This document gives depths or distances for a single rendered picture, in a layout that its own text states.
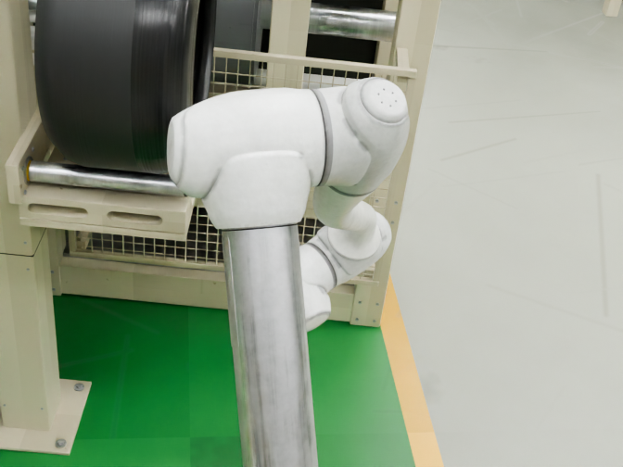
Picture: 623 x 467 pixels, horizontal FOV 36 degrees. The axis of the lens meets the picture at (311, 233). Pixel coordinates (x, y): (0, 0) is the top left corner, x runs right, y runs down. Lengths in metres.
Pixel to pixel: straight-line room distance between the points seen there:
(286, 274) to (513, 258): 2.37
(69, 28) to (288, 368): 0.84
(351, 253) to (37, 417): 1.23
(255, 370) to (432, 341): 1.91
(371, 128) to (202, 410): 1.70
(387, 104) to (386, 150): 0.06
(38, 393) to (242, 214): 1.53
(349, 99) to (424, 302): 2.07
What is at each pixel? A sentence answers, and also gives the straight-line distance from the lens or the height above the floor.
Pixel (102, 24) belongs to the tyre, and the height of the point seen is 1.30.
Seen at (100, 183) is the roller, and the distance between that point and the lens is 2.07.
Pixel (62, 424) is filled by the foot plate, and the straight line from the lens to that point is 2.77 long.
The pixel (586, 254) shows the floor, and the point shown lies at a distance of 3.68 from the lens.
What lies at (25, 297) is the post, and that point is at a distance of 2.43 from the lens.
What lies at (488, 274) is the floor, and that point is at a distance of 3.44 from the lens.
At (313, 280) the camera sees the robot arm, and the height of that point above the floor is 0.95.
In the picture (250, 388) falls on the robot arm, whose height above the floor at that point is 1.16.
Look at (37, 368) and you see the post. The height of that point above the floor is 0.25.
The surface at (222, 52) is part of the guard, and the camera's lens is 2.41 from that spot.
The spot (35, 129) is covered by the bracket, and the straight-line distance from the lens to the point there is 2.18.
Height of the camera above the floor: 2.06
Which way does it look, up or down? 36 degrees down
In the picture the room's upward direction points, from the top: 7 degrees clockwise
